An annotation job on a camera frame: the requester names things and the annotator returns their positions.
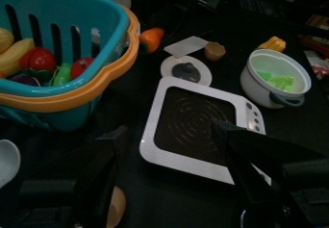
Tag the orange toy carrot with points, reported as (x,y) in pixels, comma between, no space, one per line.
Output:
(150,39)

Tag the tan wooden toy disc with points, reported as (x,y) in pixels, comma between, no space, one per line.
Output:
(116,207)

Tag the yellow toy lemon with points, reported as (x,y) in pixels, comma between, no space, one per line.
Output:
(4,39)

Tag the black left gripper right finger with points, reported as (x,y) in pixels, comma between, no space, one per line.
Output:
(253,161)

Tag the green toy lettuce pieces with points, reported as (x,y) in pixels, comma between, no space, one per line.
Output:
(278,80)

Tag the green toy vegetable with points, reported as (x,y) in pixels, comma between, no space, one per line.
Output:
(62,75)

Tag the red toy apple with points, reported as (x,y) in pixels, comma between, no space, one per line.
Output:
(80,66)

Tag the purple toy eggplant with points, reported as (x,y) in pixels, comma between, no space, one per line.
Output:
(25,79)

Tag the yellow toy banana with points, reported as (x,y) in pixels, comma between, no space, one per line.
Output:
(12,57)

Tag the yellow toy pepper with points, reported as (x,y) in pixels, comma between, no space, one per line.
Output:
(273,43)

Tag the white pot lid grey knob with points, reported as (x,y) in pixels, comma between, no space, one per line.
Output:
(186,70)

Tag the teal toy basket orange rim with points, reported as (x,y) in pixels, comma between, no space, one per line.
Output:
(64,39)

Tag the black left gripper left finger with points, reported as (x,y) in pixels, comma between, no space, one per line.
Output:
(99,171)

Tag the white toy induction stove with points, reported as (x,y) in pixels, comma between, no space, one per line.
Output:
(193,126)

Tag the small tan toy cup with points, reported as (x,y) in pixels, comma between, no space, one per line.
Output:
(214,50)

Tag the white bowl edge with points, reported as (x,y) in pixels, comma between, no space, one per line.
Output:
(7,161)

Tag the white flat card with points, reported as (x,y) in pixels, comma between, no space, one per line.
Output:
(185,45)

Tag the red toy tomato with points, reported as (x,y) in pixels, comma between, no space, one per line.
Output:
(39,60)

